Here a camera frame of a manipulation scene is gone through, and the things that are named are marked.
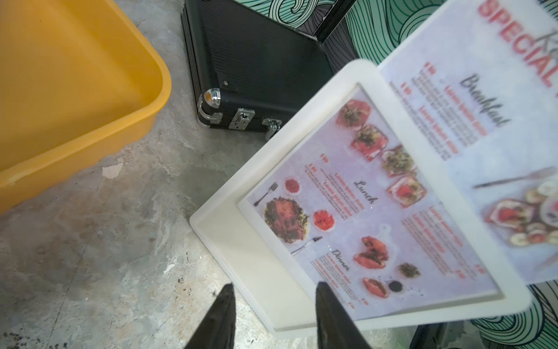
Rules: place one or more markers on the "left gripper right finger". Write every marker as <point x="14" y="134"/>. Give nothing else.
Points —
<point x="335" y="329"/>

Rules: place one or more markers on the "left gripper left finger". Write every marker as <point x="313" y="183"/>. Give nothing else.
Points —
<point x="217" y="329"/>

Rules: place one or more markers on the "pink dessert menu sheet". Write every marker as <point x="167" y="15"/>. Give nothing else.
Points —
<point x="479" y="82"/>

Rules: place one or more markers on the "black ribbed case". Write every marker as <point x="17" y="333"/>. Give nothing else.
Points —
<point x="255" y="64"/>

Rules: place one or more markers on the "yellow plastic tray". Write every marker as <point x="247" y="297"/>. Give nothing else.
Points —
<point x="79" y="81"/>

